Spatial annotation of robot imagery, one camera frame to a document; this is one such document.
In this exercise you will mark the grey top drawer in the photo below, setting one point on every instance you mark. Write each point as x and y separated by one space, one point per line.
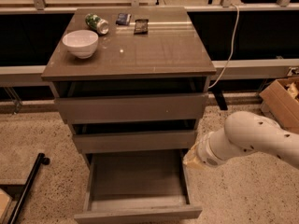
113 109

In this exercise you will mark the grey bottom drawer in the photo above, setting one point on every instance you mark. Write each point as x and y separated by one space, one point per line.
137 187

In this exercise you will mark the black bracket under rail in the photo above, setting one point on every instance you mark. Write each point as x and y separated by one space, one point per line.
219 98

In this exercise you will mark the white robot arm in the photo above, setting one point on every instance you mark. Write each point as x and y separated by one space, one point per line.
242 134

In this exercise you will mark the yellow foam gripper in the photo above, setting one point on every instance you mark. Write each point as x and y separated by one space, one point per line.
206 154

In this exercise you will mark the grey middle drawer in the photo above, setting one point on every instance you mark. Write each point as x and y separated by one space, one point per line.
134 136

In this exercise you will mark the green drink can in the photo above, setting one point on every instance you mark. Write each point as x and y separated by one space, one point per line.
96 23

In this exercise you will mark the black metal leg with caster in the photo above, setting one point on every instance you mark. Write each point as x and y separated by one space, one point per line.
41 159

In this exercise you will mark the dark snack packet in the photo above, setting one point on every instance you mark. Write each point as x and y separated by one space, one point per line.
141 27

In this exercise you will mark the white ceramic bowl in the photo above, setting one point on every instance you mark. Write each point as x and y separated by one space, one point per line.
81 43

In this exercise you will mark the grey drawer cabinet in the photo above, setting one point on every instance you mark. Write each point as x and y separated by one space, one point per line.
170 58

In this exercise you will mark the cardboard box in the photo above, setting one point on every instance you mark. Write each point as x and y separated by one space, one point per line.
281 104

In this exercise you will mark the grey drawer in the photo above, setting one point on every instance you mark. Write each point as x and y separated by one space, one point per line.
134 136
113 109
137 187

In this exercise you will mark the blue snack packet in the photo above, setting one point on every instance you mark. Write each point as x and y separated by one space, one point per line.
123 19

